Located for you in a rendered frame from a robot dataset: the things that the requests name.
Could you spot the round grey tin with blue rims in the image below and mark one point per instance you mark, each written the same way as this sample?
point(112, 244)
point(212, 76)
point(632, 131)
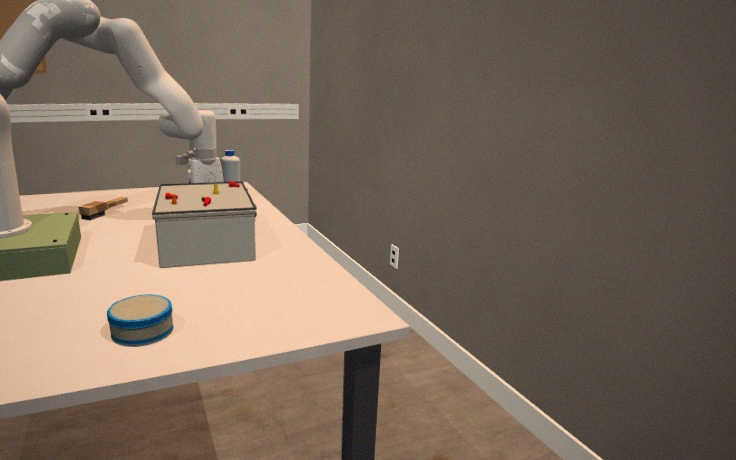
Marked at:
point(140, 320)

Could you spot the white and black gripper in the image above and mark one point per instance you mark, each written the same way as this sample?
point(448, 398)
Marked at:
point(204, 170)

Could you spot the grey bottle with blue cap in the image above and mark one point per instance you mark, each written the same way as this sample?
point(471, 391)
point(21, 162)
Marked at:
point(230, 166)

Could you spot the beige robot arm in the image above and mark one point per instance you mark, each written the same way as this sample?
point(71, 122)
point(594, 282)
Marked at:
point(31, 36)

